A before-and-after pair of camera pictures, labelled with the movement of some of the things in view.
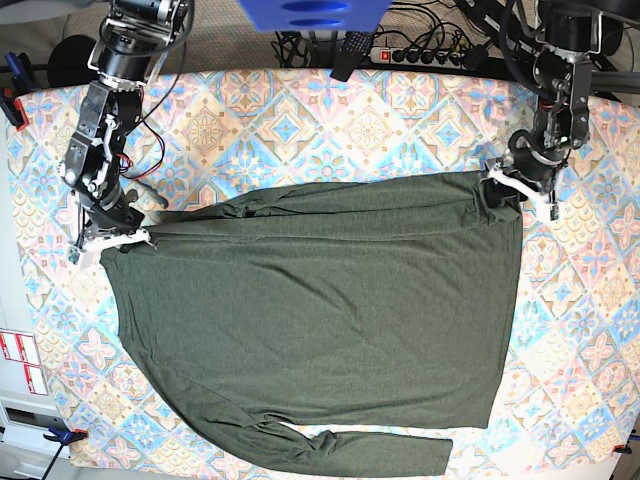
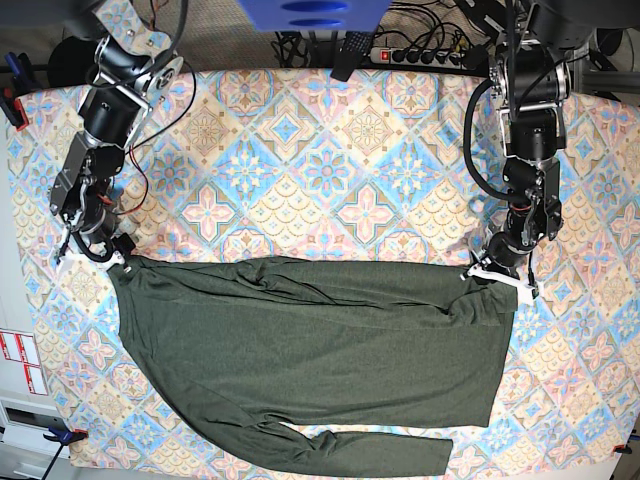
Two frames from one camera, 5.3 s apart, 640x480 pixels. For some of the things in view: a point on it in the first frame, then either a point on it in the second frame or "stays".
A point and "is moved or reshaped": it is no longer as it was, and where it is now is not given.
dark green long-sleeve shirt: x=376 y=301 is moved or reshaped
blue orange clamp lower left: x=65 y=437 stays
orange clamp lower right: x=622 y=448 stays
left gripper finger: x=92 y=247 -> x=71 y=260
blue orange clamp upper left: x=23 y=82 stays
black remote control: x=355 y=48 stays
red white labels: x=20 y=348 stays
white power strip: x=387 y=55 stays
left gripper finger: x=141 y=235 -> x=116 y=258
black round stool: x=68 y=63 stays
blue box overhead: x=315 y=15 stays
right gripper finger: x=516 y=183 -> x=526 y=293
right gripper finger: x=497 y=194 -> x=477 y=271
